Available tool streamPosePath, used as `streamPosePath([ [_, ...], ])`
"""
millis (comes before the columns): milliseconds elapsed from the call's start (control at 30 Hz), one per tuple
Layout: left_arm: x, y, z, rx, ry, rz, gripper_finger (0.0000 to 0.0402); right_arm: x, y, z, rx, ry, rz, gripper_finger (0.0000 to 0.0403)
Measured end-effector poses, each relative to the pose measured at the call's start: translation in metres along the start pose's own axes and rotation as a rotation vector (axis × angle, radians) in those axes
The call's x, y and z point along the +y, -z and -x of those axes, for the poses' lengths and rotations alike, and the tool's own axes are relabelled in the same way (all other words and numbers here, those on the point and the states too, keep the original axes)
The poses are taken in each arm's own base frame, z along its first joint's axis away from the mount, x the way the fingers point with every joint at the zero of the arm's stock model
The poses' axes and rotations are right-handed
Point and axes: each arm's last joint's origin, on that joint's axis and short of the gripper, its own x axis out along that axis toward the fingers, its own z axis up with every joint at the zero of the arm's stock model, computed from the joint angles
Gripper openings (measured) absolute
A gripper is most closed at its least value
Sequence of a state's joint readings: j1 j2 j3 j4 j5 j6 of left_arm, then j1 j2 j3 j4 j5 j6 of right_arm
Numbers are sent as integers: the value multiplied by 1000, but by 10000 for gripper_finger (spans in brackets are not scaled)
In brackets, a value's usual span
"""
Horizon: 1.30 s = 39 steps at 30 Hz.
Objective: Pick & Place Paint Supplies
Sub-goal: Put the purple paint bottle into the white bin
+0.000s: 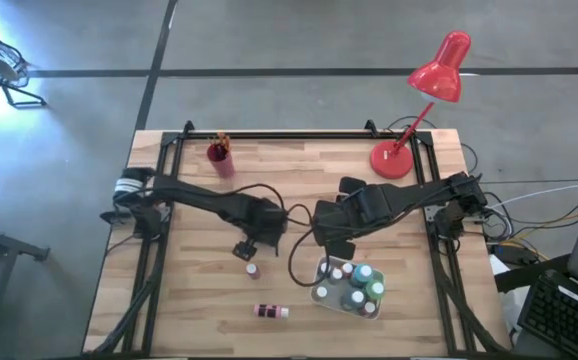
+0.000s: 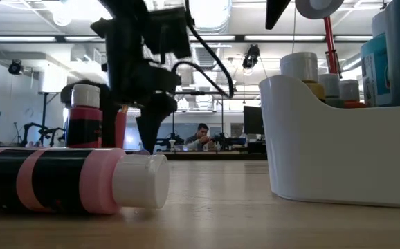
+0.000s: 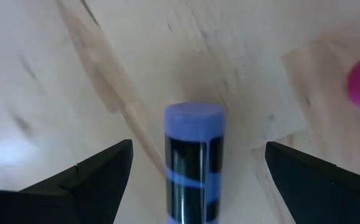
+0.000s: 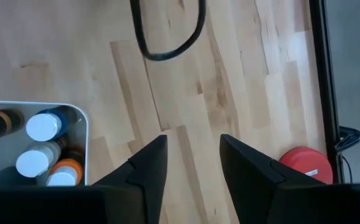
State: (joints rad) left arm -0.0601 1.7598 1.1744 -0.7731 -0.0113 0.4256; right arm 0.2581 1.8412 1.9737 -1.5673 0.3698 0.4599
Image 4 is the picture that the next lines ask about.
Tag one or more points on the white plastic bin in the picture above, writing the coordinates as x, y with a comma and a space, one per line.
80, 124

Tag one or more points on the brown paint bottle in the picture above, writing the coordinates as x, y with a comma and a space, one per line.
33, 160

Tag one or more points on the black aluminium rig frame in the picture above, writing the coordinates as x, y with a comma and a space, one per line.
323, 77

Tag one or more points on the red white paint bottle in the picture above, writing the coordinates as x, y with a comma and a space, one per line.
68, 169

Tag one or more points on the red desk lamp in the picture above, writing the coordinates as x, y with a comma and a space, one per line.
307, 165

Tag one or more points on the dark blue paint bottle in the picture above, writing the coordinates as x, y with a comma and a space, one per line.
43, 126

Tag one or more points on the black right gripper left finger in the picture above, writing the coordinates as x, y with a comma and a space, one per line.
58, 205

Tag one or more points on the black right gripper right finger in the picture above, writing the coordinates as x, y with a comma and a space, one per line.
292, 202

